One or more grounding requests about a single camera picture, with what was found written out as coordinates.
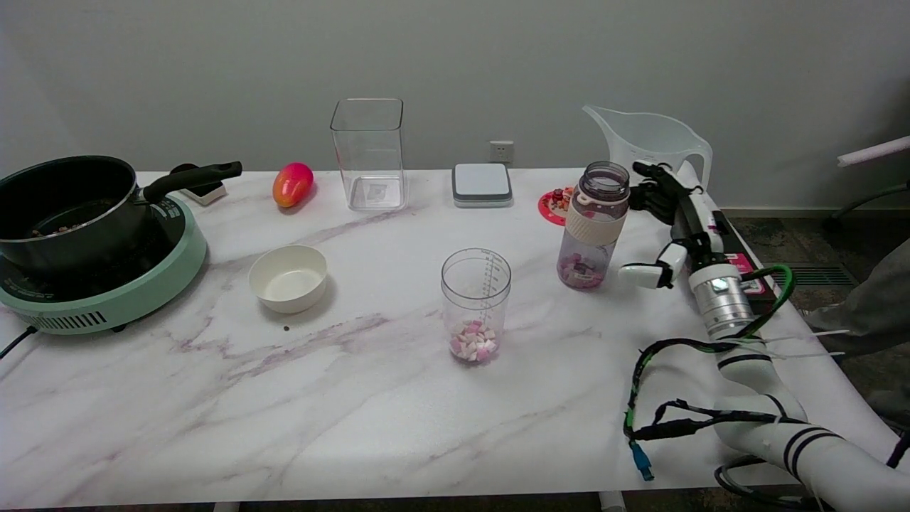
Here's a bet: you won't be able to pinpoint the clear square storage container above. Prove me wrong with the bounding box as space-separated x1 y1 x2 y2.
330 98 409 212

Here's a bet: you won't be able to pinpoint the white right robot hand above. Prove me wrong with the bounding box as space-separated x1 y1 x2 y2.
619 162 729 289

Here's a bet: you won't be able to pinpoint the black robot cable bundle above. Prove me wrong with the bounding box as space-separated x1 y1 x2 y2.
623 338 818 510

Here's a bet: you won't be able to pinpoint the green induction cooker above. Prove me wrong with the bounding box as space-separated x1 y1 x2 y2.
0 193 208 336

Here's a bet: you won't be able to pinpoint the pink white candy pieces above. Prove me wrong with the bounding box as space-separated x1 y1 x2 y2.
449 320 498 363

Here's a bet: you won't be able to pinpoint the white ceramic bowl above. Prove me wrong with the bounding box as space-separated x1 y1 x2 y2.
248 245 328 315

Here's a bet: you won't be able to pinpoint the clear bottle with candy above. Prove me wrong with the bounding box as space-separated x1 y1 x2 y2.
557 161 631 291

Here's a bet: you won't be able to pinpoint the green robot cable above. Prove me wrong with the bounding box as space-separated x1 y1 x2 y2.
736 264 796 341

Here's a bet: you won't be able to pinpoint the red orange toy mango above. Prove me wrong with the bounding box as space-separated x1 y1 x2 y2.
272 162 315 208

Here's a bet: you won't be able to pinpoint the black curved chair leg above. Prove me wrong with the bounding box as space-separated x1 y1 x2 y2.
826 183 910 227

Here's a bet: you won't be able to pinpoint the white grey kitchen scale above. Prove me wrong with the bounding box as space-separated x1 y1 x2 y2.
452 163 513 208

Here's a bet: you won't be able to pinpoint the metal floor vent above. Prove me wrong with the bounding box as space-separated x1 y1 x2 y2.
771 262 858 287

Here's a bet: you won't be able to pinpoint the grey trouser leg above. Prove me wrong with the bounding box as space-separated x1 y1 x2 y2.
805 238 910 429

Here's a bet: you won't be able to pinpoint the clear plastic pitcher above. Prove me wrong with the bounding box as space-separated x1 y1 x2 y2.
582 105 713 194

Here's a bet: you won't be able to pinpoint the white cable tie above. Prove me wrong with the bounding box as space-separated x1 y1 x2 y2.
745 329 851 359

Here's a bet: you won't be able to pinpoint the clear plastic measuring cup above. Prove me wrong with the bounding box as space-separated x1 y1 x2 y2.
441 247 513 366

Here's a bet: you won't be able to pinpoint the white foam tube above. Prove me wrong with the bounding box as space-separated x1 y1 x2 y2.
837 135 910 169

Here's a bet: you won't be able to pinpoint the red round coaster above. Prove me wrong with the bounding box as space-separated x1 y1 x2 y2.
538 186 575 227

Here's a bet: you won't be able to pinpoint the black saucepan with handle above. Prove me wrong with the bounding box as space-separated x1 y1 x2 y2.
0 155 243 275

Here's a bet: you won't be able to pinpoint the black cooker power cord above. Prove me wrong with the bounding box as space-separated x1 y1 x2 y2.
0 326 36 361

